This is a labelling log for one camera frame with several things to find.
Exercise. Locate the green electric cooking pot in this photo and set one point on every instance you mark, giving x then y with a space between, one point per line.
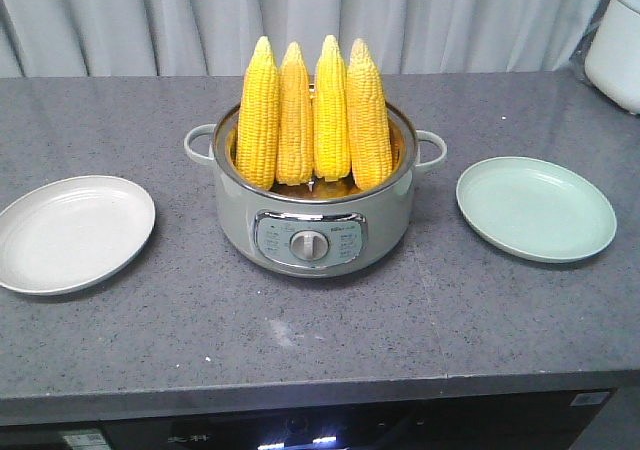
312 237

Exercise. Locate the pale yellow corn cob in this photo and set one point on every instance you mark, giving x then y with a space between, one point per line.
368 128

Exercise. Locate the grey curtain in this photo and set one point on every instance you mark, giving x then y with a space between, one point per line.
62 38

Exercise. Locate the black drawer sterilizer cabinet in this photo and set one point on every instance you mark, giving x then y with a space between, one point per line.
538 420

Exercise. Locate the white plate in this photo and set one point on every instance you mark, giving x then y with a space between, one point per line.
73 233

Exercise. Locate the green plate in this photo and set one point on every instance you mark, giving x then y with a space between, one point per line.
536 210

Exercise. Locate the orange-yellow corn cob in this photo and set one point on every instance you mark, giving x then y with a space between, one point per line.
295 146

